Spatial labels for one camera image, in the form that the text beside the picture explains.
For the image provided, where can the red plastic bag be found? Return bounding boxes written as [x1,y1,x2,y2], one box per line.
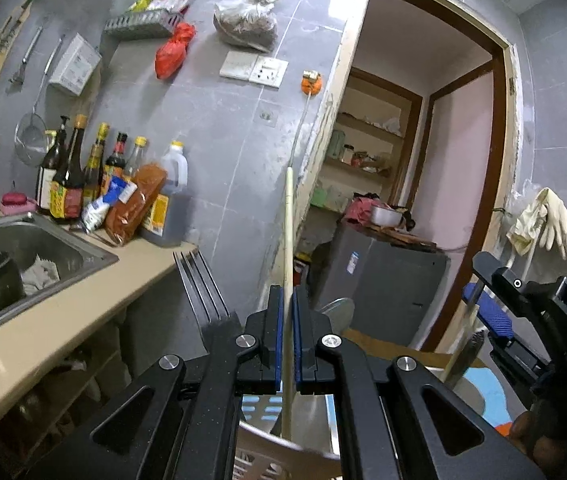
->
[155,22,198,81]

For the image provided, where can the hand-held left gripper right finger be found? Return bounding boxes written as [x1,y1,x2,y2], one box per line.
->
[292,286,549,480]

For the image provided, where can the white wall socket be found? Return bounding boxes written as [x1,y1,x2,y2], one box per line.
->
[250,56,289,89]

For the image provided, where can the striped colourful blanket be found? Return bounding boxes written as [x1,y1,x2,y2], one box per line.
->
[342,330,520,442]

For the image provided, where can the white crumpled cloth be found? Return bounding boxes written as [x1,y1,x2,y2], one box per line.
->
[21,255,61,295]

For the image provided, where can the white enamel pot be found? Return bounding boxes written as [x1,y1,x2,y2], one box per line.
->
[369,205,405,229]

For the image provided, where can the white hanging utensil holder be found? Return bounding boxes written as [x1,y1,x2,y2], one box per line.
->
[48,33,103,97]

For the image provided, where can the white plastic utensil caddy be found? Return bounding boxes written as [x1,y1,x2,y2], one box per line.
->
[236,394,342,480]

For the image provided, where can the cream rubber gloves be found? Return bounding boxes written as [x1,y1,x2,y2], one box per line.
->
[507,187,567,263]

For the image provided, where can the orange seasoning packet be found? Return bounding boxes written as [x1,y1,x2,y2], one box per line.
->
[105,162,168,248]

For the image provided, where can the wooden chopstick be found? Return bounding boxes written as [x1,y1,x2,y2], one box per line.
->
[282,165,295,441]

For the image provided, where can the red white bag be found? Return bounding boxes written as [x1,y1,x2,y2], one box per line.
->
[293,255,312,286]

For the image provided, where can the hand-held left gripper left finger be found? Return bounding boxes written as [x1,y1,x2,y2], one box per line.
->
[28,285,284,480]

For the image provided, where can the wooden cutting board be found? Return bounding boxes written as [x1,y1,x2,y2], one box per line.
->
[378,225,437,254]

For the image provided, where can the pink soap dish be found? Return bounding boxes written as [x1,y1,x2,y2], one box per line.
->
[0,191,40,216]

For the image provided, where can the red white packet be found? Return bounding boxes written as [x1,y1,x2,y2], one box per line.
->
[146,0,192,15]

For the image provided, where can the pink cloth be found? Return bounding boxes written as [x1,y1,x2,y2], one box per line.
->
[343,195,379,226]

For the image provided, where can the dark sauce bottle red label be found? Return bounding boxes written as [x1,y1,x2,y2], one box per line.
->
[51,114,88,224]

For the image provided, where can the clear bottle yellow cap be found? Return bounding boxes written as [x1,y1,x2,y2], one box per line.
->
[124,136,149,182]

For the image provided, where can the grey wall shelf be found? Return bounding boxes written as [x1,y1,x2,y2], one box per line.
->
[102,9,185,40]

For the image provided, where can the metal mesh strainer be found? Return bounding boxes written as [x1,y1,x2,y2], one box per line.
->
[15,35,67,166]

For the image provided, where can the white wall switch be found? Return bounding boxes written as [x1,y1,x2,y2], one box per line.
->
[220,51,260,81]

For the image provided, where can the grey washing machine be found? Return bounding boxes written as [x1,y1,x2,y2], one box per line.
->
[311,220,452,354]

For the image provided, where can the metal peeler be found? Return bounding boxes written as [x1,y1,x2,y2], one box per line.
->
[8,27,45,85]

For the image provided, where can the clear plastic bag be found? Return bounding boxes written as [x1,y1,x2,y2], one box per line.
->
[214,0,289,54]

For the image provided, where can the metal fork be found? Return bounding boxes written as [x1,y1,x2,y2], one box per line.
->
[173,250,231,323]

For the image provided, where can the large oil jug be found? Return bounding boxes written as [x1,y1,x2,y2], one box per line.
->
[141,140,192,249]

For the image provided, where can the stainless steel sink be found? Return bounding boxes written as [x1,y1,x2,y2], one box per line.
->
[0,212,120,351]

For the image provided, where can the wooden door frame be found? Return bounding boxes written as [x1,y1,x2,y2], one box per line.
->
[264,0,522,356]

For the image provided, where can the blue white packet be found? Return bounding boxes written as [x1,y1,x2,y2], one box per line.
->
[81,176,138,232]

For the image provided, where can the green canister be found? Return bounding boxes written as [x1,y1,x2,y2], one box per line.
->
[327,130,346,161]

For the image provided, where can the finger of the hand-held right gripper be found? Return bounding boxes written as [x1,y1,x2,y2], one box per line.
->
[462,282,515,347]
[472,252,529,302]

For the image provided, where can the dark bottle red cap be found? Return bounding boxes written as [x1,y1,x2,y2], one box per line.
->
[106,132,130,182]

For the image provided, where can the person's right hand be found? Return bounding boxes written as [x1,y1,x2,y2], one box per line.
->
[510,400,567,471]

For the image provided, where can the white cable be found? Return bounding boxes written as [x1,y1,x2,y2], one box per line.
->
[288,94,312,171]

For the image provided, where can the wooden shelf unit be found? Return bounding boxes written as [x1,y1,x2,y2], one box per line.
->
[313,67,423,212]

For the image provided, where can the beige kitchen counter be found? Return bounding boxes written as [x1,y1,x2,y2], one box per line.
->
[0,205,200,436]

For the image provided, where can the orange wall hook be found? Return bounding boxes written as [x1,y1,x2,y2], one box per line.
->
[301,70,323,96]

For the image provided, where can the yellow cap sauce bottle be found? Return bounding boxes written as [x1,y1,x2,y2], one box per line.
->
[84,122,110,202]

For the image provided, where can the green box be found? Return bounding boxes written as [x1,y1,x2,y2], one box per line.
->
[309,187,339,211]

